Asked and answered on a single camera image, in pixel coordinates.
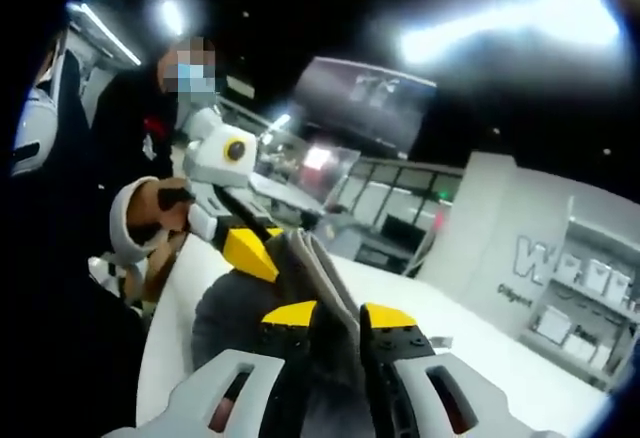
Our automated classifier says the grey fluffy towel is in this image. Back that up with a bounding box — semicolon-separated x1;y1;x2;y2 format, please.
191;230;454;438

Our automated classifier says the person's left hand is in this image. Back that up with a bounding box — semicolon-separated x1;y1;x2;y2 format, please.
123;177;197;264

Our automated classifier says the side desk with black legs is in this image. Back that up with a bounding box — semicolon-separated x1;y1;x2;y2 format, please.
249;172;326;215

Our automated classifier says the person's black jacket torso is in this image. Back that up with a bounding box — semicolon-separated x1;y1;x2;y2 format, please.
9;47;181;438

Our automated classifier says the black background monitor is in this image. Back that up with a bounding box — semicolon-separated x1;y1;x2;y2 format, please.
382;212;426;244

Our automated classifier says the large hanging display screen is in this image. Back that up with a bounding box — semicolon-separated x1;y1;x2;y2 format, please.
292;56;439;159

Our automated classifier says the row of white storage bins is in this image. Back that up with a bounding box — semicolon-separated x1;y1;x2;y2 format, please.
537;257;636;364

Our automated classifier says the white chest device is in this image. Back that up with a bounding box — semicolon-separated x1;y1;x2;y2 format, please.
12;85;59;177

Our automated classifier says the grey metal shelf rack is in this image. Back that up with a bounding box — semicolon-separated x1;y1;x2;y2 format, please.
519;197;640;389

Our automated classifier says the long ceiling light strip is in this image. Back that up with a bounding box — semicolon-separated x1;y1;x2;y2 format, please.
399;0;621;64

